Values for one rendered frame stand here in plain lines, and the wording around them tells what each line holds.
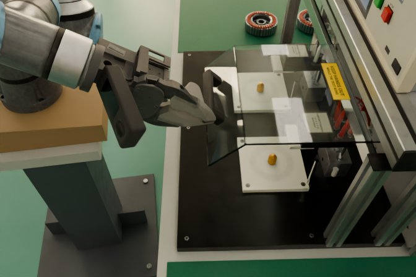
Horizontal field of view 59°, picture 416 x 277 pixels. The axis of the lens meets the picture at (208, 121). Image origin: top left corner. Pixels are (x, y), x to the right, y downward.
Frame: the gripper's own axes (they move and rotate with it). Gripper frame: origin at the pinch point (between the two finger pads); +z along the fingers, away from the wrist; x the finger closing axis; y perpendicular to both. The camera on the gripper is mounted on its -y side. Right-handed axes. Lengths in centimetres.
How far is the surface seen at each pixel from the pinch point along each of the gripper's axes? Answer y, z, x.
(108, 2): 214, -9, 127
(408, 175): 0.6, 44.1, -4.5
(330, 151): 10.3, 36.0, 5.9
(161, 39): 166, 28, 105
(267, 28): 64, 32, 13
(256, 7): 83, 32, 16
